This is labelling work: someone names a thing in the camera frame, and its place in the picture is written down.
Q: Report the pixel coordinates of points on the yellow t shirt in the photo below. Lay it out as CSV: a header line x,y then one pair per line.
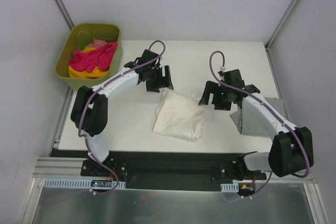
x,y
84,75

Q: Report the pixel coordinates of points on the grey folded t shirt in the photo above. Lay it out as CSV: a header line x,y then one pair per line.
x,y
248,124

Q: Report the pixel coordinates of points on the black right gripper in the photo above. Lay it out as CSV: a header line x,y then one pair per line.
x,y
216,95

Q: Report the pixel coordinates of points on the white left cable duct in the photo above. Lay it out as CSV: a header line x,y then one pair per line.
x,y
69,183

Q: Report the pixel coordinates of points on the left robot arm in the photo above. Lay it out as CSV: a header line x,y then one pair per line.
x,y
90,109

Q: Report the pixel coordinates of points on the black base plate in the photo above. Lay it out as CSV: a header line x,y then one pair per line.
x,y
167,171

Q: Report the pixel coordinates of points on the white t shirt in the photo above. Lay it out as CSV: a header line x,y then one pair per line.
x,y
179,116

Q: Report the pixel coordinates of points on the olive green plastic bin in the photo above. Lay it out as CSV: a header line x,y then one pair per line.
x,y
81,36

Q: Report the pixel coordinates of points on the pink t shirt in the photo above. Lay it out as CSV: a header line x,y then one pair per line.
x,y
101,58

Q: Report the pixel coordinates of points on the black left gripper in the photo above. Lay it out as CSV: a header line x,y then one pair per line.
x,y
156,79

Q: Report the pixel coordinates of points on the aluminium front rail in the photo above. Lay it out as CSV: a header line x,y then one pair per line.
x,y
71,167

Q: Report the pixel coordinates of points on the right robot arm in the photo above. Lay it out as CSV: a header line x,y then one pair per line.
x,y
292,147

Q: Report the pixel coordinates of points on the salmon t shirt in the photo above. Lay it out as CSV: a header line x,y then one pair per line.
x,y
98,43

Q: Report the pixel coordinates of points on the white cable duct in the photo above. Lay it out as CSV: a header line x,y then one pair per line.
x,y
230,188
69,183

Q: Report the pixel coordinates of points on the white right cable duct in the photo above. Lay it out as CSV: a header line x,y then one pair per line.
x,y
230,188

